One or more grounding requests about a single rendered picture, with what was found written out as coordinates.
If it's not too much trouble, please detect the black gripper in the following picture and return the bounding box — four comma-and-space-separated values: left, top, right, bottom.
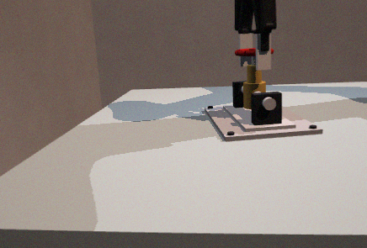
235, 0, 276, 71

